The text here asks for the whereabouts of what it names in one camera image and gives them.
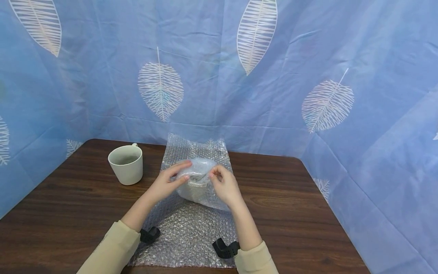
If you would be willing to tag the bubble-wrapped white cup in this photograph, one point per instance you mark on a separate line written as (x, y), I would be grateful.
(200, 192)

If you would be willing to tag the person's left thumb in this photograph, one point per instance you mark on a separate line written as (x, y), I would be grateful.
(181, 180)

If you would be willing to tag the black wrist band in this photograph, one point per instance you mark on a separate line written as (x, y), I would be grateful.
(226, 249)
(150, 234)

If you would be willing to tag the person's right thumb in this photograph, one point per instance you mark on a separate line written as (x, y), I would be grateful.
(214, 179)

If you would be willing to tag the person's right index finger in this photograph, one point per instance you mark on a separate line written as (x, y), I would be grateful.
(220, 170)

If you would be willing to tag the person's left forearm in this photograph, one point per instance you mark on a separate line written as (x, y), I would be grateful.
(128, 232)

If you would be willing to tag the person's left index finger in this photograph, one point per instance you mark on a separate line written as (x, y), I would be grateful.
(180, 165)

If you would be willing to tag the person's left hand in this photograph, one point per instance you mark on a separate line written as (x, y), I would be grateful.
(162, 186)

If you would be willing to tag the person's right hand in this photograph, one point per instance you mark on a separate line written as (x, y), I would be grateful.
(227, 188)

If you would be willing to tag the white ceramic mug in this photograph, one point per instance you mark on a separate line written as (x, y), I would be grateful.
(126, 165)

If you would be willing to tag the clear bubble wrap sheet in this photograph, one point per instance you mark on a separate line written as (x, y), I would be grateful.
(186, 234)

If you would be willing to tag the person's right forearm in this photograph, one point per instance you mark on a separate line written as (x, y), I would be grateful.
(248, 238)

